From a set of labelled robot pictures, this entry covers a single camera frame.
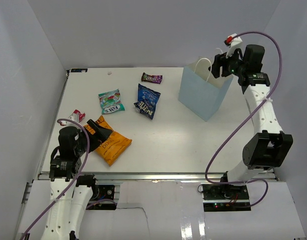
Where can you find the aluminium front frame rail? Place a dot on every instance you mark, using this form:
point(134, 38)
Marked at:
point(163, 176)

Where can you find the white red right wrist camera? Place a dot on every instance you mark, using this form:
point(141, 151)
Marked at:
point(234, 42)

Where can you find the blue corner label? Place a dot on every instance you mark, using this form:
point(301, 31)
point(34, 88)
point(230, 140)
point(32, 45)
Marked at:
point(78, 70)

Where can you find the blue kettle chip bag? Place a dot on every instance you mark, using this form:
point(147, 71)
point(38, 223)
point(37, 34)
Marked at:
point(147, 100)

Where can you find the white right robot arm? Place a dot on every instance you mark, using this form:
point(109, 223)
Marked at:
point(269, 146)

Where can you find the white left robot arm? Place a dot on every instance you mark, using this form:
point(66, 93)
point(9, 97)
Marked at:
point(70, 190)

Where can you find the brown purple M&M's pack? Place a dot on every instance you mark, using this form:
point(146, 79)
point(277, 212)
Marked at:
point(155, 79)

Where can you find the orange honey dijon chip bag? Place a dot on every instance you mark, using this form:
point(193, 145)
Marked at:
point(114, 146)

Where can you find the teal Fox's candy bag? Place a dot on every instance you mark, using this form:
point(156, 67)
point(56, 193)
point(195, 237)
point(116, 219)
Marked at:
point(110, 102)

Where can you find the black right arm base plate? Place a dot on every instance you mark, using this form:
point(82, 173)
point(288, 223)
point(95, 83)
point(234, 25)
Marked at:
point(224, 192)

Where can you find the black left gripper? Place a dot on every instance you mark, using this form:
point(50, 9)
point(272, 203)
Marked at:
point(101, 134)

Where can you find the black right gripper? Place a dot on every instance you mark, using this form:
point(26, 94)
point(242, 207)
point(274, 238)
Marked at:
point(221, 61)

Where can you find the red crumpled candy wrapper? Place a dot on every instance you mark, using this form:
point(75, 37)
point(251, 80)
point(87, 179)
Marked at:
point(77, 116)

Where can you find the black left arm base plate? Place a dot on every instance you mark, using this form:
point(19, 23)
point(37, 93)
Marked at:
point(103, 192)

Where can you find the light blue paper bag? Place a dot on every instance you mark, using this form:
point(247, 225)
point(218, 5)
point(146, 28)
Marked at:
point(200, 91)

